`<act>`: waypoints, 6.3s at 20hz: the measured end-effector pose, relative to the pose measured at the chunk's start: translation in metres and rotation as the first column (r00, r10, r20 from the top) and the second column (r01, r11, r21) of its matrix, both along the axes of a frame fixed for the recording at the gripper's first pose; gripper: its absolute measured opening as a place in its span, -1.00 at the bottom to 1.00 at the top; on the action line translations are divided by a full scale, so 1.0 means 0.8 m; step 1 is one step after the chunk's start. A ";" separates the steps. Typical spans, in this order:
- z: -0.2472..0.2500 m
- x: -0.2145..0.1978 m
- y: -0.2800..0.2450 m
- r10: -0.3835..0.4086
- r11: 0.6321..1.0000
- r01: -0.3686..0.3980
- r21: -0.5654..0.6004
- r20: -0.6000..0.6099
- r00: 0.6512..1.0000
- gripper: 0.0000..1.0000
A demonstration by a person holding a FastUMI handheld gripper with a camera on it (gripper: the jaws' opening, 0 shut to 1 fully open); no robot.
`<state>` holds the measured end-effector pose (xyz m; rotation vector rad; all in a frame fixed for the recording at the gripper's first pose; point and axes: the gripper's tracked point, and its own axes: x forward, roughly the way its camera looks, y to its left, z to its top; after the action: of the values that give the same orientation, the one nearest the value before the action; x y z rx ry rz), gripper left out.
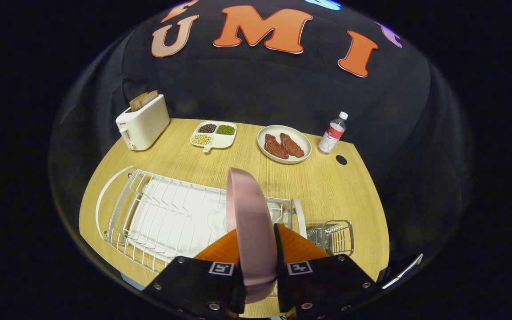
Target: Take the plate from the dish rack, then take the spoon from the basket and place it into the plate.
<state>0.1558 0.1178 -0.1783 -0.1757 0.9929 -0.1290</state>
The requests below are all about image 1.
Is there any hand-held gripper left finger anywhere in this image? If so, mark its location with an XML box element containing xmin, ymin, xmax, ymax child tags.
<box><xmin>143</xmin><ymin>229</ymin><xmax>247</xmax><ymax>320</ymax></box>

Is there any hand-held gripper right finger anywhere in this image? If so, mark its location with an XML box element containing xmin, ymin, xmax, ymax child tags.
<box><xmin>274</xmin><ymin>223</ymin><xmax>382</xmax><ymax>320</ymax></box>

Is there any metal wire basket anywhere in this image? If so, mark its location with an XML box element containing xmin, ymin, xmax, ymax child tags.
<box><xmin>307</xmin><ymin>220</ymin><xmax>355</xmax><ymax>257</ymax></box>

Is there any white wire dish rack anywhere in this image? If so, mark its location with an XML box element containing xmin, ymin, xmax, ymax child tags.
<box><xmin>95</xmin><ymin>165</ymin><xmax>308</xmax><ymax>274</ymax></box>

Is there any pink plate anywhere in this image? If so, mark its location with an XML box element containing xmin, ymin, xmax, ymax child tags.
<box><xmin>226</xmin><ymin>168</ymin><xmax>279</xmax><ymax>304</ymax></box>

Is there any white divided dish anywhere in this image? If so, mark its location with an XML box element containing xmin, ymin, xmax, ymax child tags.
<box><xmin>189</xmin><ymin>121</ymin><xmax>238</xmax><ymax>153</ymax></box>

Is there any white round plate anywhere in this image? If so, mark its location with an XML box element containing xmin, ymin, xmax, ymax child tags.
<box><xmin>257</xmin><ymin>125</ymin><xmax>312</xmax><ymax>165</ymax></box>

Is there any red meat piece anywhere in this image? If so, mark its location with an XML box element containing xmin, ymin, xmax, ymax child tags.
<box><xmin>280</xmin><ymin>133</ymin><xmax>305</xmax><ymax>158</ymax></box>
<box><xmin>264</xmin><ymin>134</ymin><xmax>289</xmax><ymax>160</ymax></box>

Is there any clear bottle red label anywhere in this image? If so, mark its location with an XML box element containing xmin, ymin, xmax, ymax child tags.
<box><xmin>318</xmin><ymin>112</ymin><xmax>349</xmax><ymax>155</ymax></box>

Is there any white toaster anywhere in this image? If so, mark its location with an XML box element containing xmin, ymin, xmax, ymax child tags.
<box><xmin>115</xmin><ymin>94</ymin><xmax>171</xmax><ymax>151</ymax></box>

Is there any black backdrop cloth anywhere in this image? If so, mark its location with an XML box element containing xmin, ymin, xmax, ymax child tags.
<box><xmin>48</xmin><ymin>0</ymin><xmax>472</xmax><ymax>285</ymax></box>

